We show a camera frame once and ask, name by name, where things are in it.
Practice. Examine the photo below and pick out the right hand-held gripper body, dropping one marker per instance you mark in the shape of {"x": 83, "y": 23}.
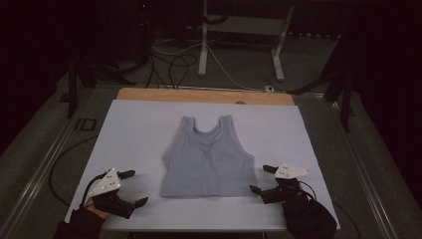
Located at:
{"x": 282, "y": 192}

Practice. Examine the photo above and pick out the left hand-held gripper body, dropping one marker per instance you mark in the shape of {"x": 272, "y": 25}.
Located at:
{"x": 106, "y": 184}

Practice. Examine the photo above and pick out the light grey tank top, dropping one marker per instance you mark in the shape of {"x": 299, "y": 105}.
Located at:
{"x": 209, "y": 166}

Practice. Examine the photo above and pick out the person's right hand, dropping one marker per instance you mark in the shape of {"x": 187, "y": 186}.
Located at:
{"x": 298, "y": 207}

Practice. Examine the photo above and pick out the person's left hand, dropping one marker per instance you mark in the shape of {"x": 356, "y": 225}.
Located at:
{"x": 96, "y": 209}

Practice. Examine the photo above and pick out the white table cover sheet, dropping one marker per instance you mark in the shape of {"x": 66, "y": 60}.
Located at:
{"x": 139, "y": 132}

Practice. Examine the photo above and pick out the wooden table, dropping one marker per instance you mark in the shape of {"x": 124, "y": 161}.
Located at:
{"x": 185, "y": 95}

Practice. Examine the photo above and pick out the black stand legs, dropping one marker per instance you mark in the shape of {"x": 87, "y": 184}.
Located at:
{"x": 72, "y": 86}
{"x": 346, "y": 103}

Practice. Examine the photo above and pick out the aluminium floor rail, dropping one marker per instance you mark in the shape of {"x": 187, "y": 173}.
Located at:
{"x": 40, "y": 176}
{"x": 361, "y": 172}

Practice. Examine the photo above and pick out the white metal stand frame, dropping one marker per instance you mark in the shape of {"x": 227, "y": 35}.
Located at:
{"x": 245, "y": 25}

